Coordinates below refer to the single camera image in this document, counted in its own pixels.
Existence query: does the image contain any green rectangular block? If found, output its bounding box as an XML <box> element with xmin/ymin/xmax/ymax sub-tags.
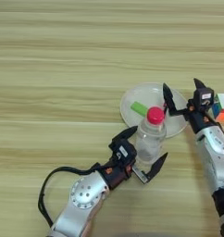
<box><xmin>130</xmin><ymin>101</ymin><xmax>149</xmax><ymax>118</ymax></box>

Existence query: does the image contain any black labelled box right gripper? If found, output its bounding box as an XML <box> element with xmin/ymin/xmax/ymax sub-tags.
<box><xmin>192</xmin><ymin>87</ymin><xmax>216</xmax><ymax>113</ymax></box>

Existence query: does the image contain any black labelled box gripper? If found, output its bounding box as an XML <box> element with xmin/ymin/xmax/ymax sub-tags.
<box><xmin>108</xmin><ymin>138</ymin><xmax>138</xmax><ymax>167</ymax></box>
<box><xmin>192</xmin><ymin>87</ymin><xmax>216</xmax><ymax>113</ymax></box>

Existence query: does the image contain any multicoloured puzzle cube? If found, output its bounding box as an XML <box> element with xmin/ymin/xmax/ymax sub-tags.
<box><xmin>211</xmin><ymin>93</ymin><xmax>224</xmax><ymax>123</ymax></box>

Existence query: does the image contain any clear bottle with red cap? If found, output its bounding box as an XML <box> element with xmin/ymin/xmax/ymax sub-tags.
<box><xmin>135</xmin><ymin>106</ymin><xmax>168</xmax><ymax>165</ymax></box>

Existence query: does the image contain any round white plate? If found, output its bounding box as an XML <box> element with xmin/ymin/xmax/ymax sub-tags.
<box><xmin>119</xmin><ymin>81</ymin><xmax>190</xmax><ymax>139</ymax></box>

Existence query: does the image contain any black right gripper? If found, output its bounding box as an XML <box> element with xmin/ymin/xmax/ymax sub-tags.
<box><xmin>162</xmin><ymin>77</ymin><xmax>223</xmax><ymax>134</ymax></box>

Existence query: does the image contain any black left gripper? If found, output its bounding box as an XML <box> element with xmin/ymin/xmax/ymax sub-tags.
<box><xmin>99</xmin><ymin>125</ymin><xmax>168</xmax><ymax>191</ymax></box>

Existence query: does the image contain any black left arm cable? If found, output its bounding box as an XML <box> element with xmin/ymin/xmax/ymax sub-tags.
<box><xmin>37</xmin><ymin>166</ymin><xmax>103</xmax><ymax>229</ymax></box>

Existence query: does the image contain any black labelled box left gripper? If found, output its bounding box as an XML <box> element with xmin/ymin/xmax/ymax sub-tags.
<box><xmin>108</xmin><ymin>138</ymin><xmax>138</xmax><ymax>167</ymax></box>

